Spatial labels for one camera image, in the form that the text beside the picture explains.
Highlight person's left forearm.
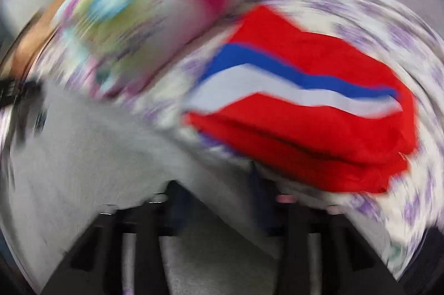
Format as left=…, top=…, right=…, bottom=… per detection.
left=10, top=0, right=101, bottom=74

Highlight gray pants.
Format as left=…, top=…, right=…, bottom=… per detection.
left=0, top=78, right=282, bottom=295

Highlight red blue white striped cloth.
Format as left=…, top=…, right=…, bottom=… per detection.
left=182, top=4, right=421, bottom=196

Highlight purple floral bed sheet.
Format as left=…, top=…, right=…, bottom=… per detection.
left=0, top=0, right=444, bottom=283

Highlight colourful printed pillow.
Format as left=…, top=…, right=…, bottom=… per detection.
left=55, top=0, right=299, bottom=99

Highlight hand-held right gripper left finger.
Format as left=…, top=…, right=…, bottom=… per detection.
left=41, top=180, right=195, bottom=295

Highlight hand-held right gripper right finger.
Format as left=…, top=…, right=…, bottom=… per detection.
left=248, top=165, right=407, bottom=295

